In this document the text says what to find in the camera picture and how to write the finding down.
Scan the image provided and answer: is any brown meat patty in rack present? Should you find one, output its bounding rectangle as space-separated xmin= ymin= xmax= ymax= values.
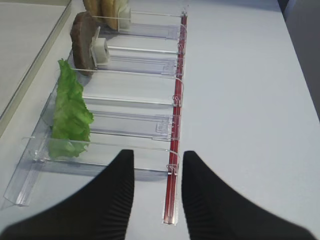
xmin=70 ymin=11 xmax=98 ymax=77

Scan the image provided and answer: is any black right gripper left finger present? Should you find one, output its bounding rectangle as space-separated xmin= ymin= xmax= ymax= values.
xmin=0 ymin=149 xmax=135 ymax=240

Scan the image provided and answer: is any green lettuce leaf in rack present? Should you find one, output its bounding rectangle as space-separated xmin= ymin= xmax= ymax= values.
xmin=48 ymin=59 xmax=94 ymax=158

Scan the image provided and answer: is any white metal tray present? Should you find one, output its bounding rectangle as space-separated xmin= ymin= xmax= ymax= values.
xmin=0 ymin=0 xmax=72 ymax=133

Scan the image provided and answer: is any clear acrylic right food rack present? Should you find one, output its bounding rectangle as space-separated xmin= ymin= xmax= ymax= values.
xmin=0 ymin=0 xmax=189 ymax=229

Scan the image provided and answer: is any spare bun in right rack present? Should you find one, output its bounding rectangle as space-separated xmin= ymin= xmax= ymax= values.
xmin=82 ymin=0 xmax=101 ymax=16

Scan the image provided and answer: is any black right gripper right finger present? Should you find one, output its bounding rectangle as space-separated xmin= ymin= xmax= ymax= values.
xmin=181 ymin=150 xmax=315 ymax=240

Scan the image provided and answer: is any sesame top bun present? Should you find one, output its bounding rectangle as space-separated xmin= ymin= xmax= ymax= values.
xmin=100 ymin=0 xmax=121 ymax=31

